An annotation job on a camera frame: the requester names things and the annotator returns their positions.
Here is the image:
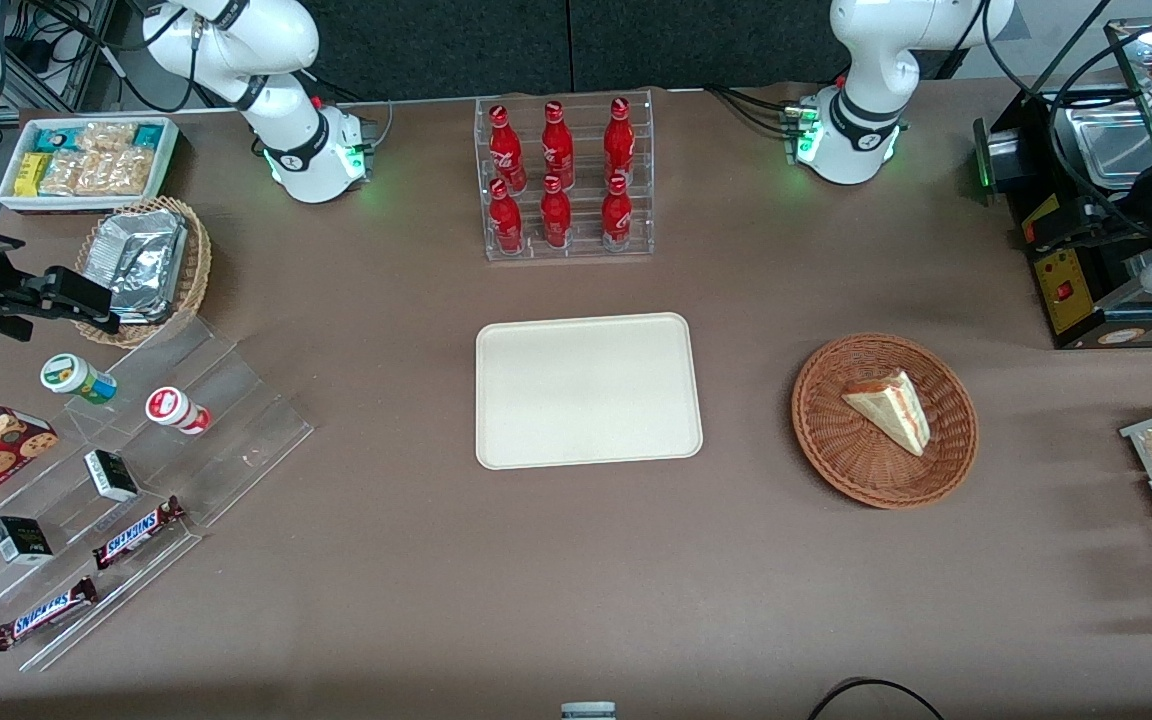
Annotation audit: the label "triangular sandwich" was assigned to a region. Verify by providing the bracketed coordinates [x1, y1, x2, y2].
[842, 369, 932, 457]

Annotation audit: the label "light tan wicker basket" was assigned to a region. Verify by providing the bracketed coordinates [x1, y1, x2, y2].
[74, 196, 213, 349]

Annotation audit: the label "brown round wicker basket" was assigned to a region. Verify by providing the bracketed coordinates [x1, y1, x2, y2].
[791, 333, 979, 510]

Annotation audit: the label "cream plastic tray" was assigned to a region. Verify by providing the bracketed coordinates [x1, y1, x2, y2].
[475, 312, 704, 471]

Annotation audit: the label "black food warmer machine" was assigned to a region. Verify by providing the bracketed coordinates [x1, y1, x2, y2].
[974, 18, 1152, 351]

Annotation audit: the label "green lid yogurt cup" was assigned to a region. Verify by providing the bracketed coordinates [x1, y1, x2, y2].
[41, 353, 119, 405]

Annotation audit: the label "steel food pan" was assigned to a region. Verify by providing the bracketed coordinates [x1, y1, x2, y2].
[1066, 105, 1152, 191]

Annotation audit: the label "silver foil container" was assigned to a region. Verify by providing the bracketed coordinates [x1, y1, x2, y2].
[89, 209, 189, 324]

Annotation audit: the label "white rectangular snack bin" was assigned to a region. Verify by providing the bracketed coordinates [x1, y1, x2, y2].
[0, 117, 180, 216]

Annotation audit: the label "yellow snack packet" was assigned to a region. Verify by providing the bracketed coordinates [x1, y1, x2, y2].
[14, 152, 53, 198]

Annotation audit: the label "clear cracker pack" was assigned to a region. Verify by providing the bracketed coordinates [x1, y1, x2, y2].
[76, 148, 155, 197]
[76, 122, 137, 156]
[39, 150, 85, 197]

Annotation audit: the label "red lid yogurt cup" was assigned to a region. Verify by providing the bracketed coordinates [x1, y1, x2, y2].
[145, 386, 212, 436]

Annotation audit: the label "small black carton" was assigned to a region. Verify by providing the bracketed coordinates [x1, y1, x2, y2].
[0, 516, 54, 566]
[84, 449, 140, 503]

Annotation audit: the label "clear acrylic stepped shelf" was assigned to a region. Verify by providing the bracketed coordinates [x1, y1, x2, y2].
[36, 315, 315, 528]
[0, 440, 205, 673]

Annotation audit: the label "Snickers chocolate bar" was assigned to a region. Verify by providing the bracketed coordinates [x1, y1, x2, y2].
[92, 496, 187, 571]
[0, 577, 99, 652]

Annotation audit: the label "red cola bottle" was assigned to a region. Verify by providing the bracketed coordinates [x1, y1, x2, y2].
[601, 173, 634, 251]
[488, 178, 525, 254]
[490, 105, 527, 191]
[604, 96, 637, 186]
[541, 100, 577, 189]
[539, 175, 573, 249]

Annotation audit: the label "clear acrylic bottle rack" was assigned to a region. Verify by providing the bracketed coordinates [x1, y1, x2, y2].
[474, 90, 655, 263]

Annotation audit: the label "grey metal frame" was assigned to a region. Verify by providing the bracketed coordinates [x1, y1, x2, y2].
[11, 0, 137, 116]

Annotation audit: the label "black arm base cables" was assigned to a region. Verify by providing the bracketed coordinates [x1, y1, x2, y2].
[704, 84, 799, 137]

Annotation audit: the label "black looped cable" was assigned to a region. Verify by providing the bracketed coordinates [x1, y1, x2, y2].
[806, 677, 947, 720]

